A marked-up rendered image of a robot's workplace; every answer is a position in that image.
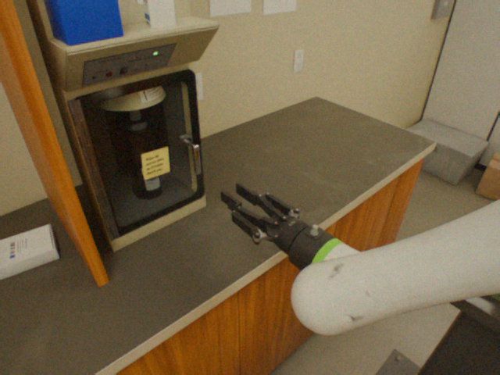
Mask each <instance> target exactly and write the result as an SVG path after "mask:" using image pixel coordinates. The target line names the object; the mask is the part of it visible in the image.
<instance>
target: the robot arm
mask: <svg viewBox="0 0 500 375"><path fill-rule="evenodd" d="M236 193H237V194H238V195H240V196H241V197H242V198H244V199H246V200H247V201H249V202H250V203H251V204H252V205H254V206H256V205H257V202H258V207H260V208H261V209H262V210H263V211H265V212H266V213H267V214H268V215H269V216H270V218H267V217H266V216H260V215H259V214H256V213H254V212H251V211H249V210H247V209H245V208H243V207H242V202H239V201H238V200H237V199H236V198H234V197H233V196H231V195H230V194H228V193H227V192H226V191H225V190H221V201H223V202H224V203H226V204H227V208H228V209H230V210H231V211H232V221H233V222H234V223H235V224H236V225H237V226H239V227H240V228H241V229H242V230H243V231H244V232H245V233H246V234H247V235H248V236H250V237H251V238H252V239H253V241H254V242H255V244H256V245H259V244H260V241H261V240H266V239H267V240H268V241H272V242H274V243H275V245H276V246H277V247H278V248H279V249H280V250H281V251H283V252H284V253H286V254H287V255H288V258H289V262H290V263H291V264H292V265H293V266H296V267H297V268H298V269H300V270H301V272H300V273H299V275H298V276H297V277H296V278H295V281H294V283H293V285H292V289H291V304H292V308H293V310H294V312H295V315H296V316H297V318H298V320H299V321H300V322H301V324H302V325H303V326H304V327H306V328H307V329H308V330H311V331H312V332H314V333H317V334H324V335H336V334H342V333H344V332H347V331H350V330H352V329H354V328H357V327H361V326H364V325H367V324H369V323H375V322H378V321H380V320H383V319H387V318H390V317H393V316H399V315H402V314H403V313H409V312H412V311H416V310H420V309H425V308H426V307H431V306H435V305H444V304H447V303H448V302H457V301H462V300H466V299H468V298H477V297H482V296H488V295H493V294H499V293H500V199H499V200H497V201H495V202H492V203H490V204H488V205H486V206H484V207H482V208H479V209H477V210H475V211H474V212H472V213H470V214H467V215H465V216H462V217H460V218H458V219H456V220H453V221H451V222H448V223H444V224H442V225H440V226H438V227H437V228H434V229H432V230H428V231H426V232H423V233H421V234H417V235H414V236H412V237H409V238H407V239H404V240H401V241H397V242H394V243H391V244H388V245H384V246H381V247H380V248H375V249H372V250H369V251H364V252H359V251H357V250H355V249H354V248H351V247H349V246H348V245H346V244H345V243H343V242H342V241H340V240H338V239H336V238H335V237H333V236H331V234H329V233H328V232H326V231H325V230H324V229H322V228H321V227H318V226H317V225H312V226H310V225H308V224H307V223H305V222H302V221H301V220H299V212H300V209H297V208H295V207H292V206H290V205H288V204H287V203H286V202H284V201H282V200H280V199H279V198H276V197H275V196H273V195H271V194H270V193H266V195H259V194H257V193H256V191H254V190H249V189H248V188H246V187H245V186H244V185H242V184H239V183H236ZM270 199H271V200H270ZM257 227H259V230H258V228H257ZM261 231H262V232H264V233H265V234H263V233H262V232H261Z"/></svg>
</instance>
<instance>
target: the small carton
mask: <svg viewBox="0 0 500 375"><path fill-rule="evenodd" d="M173 1H174V0H143V4H144V9H145V22H146V24H147V25H148V26H149V27H151V28H160V27H172V26H176V21H175V14H174V7H173Z"/></svg>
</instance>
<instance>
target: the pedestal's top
mask: <svg viewBox="0 0 500 375"><path fill-rule="evenodd" d="M449 303H450V304H451V305H453V306H455V307H456V308H457V309H459V310H460V311H462V312H465V313H467V315H469V316H471V317H473V318H474V319H475V320H478V321H479V322H481V323H482V324H483V325H485V326H486V327H489V328H491V329H492V330H494V331H495V332H496V333H498V334H500V301H498V300H496V299H495V298H493V297H491V296H490V295H488V296H482V297H477V298H468V299H466V300H462V301H457V302H449Z"/></svg>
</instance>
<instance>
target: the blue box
mask: <svg viewBox="0 0 500 375"><path fill-rule="evenodd" d="M44 3H45V8H46V10H47V13H48V19H49V22H50V24H51V26H50V27H51V29H52V33H53V36H54V38H55V39H58V40H60V41H62V42H63V43H65V44H66V45H69V46H73V45H80V44H86V43H92V42H93V41H101V40H106V39H112V38H117V37H122V36H123V35H124V32H123V24H122V22H121V18H120V7H119V3H118V0H44Z"/></svg>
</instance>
